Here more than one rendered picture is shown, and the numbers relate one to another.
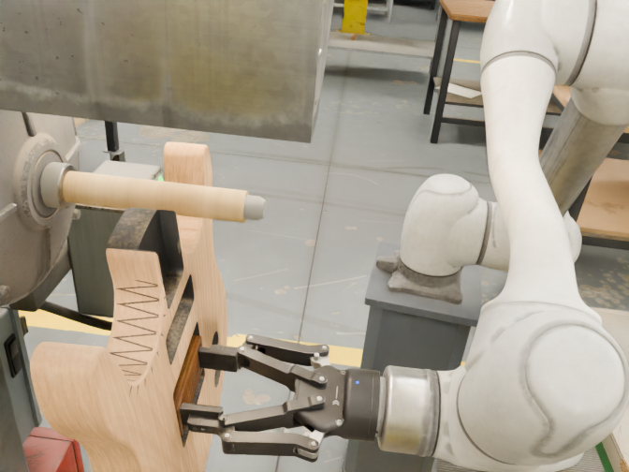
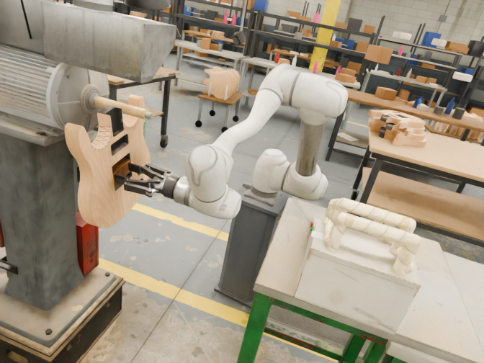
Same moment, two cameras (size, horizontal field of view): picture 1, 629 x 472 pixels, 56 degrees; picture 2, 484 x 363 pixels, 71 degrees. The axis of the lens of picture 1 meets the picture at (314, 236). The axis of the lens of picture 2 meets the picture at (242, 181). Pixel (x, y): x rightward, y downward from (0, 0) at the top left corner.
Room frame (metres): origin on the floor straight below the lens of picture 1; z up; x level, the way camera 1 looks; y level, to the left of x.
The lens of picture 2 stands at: (-0.45, -0.44, 1.59)
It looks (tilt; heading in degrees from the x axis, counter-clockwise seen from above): 26 degrees down; 9
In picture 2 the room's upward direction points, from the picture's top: 12 degrees clockwise
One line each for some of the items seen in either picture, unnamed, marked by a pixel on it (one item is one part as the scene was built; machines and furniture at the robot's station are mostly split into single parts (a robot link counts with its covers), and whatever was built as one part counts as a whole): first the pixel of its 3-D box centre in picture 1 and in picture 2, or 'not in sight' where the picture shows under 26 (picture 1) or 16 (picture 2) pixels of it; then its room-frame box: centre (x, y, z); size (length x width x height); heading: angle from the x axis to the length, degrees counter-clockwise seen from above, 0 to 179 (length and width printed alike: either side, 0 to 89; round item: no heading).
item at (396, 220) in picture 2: not in sight; (375, 213); (0.38, -0.66, 1.20); 0.20 x 0.03 x 0.03; 86
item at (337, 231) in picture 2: not in sight; (336, 234); (0.30, -0.57, 1.15); 0.03 x 0.03 x 0.09
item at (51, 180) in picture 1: (60, 185); (95, 100); (0.53, 0.26, 1.25); 0.05 x 0.02 x 0.05; 177
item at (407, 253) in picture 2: not in sight; (405, 256); (0.29, -0.74, 1.15); 0.03 x 0.03 x 0.09
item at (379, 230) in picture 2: not in sight; (377, 229); (0.30, -0.66, 1.20); 0.20 x 0.03 x 0.03; 86
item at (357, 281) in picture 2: not in sight; (353, 274); (0.34, -0.66, 1.02); 0.27 x 0.15 x 0.17; 87
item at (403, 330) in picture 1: (404, 378); (251, 243); (1.25, -0.29, 0.35); 0.28 x 0.28 x 0.70; 80
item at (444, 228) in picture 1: (443, 221); (271, 169); (1.25, -0.30, 0.87); 0.18 x 0.16 x 0.22; 81
